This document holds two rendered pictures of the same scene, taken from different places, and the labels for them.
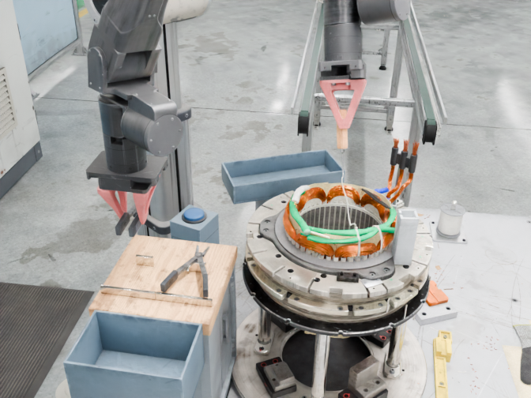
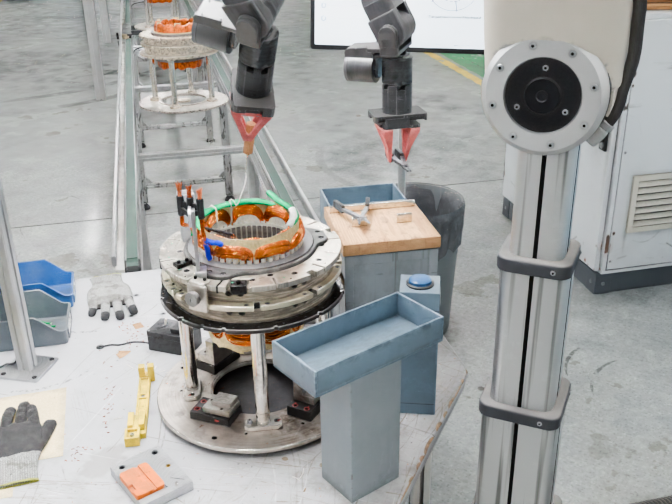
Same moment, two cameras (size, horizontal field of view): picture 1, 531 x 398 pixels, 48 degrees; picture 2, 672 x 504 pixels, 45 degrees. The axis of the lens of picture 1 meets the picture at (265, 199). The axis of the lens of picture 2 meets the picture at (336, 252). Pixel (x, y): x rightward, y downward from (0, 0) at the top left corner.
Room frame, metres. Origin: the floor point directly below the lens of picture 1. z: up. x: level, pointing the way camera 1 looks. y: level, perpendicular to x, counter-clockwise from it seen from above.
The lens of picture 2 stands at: (2.14, -0.43, 1.68)
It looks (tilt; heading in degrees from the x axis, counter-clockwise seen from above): 25 degrees down; 160
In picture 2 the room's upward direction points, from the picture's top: 1 degrees counter-clockwise
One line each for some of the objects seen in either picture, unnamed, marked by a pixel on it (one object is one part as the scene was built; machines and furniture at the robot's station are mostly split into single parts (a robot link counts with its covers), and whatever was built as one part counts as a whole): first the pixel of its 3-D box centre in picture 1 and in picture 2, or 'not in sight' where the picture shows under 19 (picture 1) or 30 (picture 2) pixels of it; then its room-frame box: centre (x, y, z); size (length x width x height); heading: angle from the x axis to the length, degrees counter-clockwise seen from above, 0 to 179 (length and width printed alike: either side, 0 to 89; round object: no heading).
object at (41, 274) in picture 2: not in sight; (37, 285); (0.29, -0.51, 0.82); 0.16 x 0.14 x 0.07; 85
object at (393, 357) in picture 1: (399, 326); (187, 343); (0.83, -0.25, 0.91); 0.02 x 0.02 x 0.21
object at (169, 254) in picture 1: (168, 280); (379, 226); (0.77, 0.16, 1.05); 0.20 x 0.19 x 0.02; 171
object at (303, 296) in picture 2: not in sight; (286, 299); (1.00, -0.11, 1.05); 0.09 x 0.04 x 0.01; 85
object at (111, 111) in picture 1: (123, 114); (394, 69); (0.75, 0.19, 1.36); 0.07 x 0.06 x 0.07; 46
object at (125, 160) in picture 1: (126, 152); (397, 101); (0.76, 0.20, 1.30); 0.10 x 0.07 x 0.07; 81
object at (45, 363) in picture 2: not in sight; (28, 367); (0.60, -0.55, 0.78); 0.09 x 0.09 x 0.01; 58
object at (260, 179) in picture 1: (280, 221); (360, 406); (1.15, -0.04, 0.92); 0.25 x 0.11 x 0.28; 107
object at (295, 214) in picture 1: (299, 209); (284, 207); (0.84, -0.06, 1.15); 0.15 x 0.04 x 0.02; 175
